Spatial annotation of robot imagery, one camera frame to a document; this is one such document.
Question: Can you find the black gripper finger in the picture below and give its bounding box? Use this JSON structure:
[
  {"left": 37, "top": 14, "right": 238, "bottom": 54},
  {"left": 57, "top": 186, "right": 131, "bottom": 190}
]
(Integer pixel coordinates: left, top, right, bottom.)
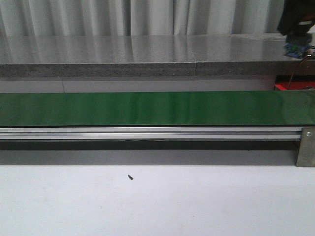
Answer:
[{"left": 277, "top": 0, "right": 315, "bottom": 35}]

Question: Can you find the red mushroom push button switch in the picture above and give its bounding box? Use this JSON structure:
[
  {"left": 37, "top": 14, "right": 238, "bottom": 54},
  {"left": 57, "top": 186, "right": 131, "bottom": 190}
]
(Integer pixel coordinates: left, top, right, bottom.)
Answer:
[{"left": 284, "top": 20, "right": 315, "bottom": 59}]

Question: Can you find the grey stone counter slab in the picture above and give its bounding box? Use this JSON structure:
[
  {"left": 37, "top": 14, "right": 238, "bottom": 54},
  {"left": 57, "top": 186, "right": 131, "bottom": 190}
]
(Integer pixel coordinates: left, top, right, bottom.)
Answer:
[{"left": 0, "top": 33, "right": 315, "bottom": 78}]

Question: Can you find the red plastic bin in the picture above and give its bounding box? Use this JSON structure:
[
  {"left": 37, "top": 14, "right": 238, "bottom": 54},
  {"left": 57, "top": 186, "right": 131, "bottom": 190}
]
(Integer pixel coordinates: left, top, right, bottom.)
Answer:
[{"left": 274, "top": 75, "right": 315, "bottom": 90}]

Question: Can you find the green conveyor belt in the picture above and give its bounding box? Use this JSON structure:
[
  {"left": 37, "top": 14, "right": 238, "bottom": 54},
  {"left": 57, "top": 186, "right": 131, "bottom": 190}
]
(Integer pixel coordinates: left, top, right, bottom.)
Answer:
[{"left": 0, "top": 90, "right": 315, "bottom": 127}]

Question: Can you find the white pleated curtain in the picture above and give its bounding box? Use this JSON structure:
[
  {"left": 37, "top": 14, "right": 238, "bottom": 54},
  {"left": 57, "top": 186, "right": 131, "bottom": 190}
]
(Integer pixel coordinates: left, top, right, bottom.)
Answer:
[{"left": 0, "top": 0, "right": 284, "bottom": 36}]

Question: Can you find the steel conveyor mounting bracket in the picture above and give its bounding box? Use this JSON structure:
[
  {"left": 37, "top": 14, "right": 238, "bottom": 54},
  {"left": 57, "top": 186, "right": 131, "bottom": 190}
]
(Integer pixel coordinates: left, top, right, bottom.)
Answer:
[{"left": 296, "top": 127, "right": 315, "bottom": 167}]

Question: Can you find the aluminium conveyor side rail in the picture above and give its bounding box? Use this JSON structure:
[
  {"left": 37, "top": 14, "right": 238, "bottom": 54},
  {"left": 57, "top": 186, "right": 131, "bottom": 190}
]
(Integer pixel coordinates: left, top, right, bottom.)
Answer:
[{"left": 0, "top": 126, "right": 303, "bottom": 140}]

